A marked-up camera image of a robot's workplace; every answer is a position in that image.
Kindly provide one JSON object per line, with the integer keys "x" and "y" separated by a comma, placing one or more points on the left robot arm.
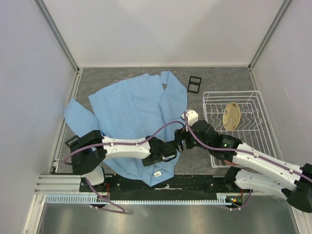
{"x": 123, "y": 156}

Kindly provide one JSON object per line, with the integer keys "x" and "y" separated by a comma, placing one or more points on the black plastic frame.
{"x": 194, "y": 84}
{"x": 71, "y": 141}

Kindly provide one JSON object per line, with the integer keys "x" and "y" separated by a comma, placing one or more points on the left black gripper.
{"x": 146, "y": 162}

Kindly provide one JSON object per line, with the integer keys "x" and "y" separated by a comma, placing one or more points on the light blue shirt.
{"x": 132, "y": 108}

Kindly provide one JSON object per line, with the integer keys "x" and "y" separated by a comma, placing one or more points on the black plastic frame back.
{"x": 194, "y": 84}

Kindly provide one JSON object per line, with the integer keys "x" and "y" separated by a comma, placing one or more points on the white wire dish rack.
{"x": 252, "y": 128}

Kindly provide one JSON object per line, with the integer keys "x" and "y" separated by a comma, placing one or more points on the beige ceramic plate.
{"x": 231, "y": 116}

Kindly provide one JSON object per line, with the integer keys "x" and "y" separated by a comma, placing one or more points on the black plastic frame left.
{"x": 71, "y": 141}

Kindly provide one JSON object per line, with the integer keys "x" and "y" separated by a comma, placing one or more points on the white slotted cable duct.
{"x": 221, "y": 199}

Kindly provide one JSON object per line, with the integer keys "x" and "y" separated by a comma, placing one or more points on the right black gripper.
{"x": 181, "y": 134}

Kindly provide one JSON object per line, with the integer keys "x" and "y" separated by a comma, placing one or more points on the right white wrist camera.
{"x": 191, "y": 117}

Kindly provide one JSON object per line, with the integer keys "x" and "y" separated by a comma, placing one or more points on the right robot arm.
{"x": 257, "y": 171}

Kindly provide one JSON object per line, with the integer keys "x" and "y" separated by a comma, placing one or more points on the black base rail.
{"x": 179, "y": 187}

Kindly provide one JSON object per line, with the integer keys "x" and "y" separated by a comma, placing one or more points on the pink ceramic cup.
{"x": 228, "y": 163}

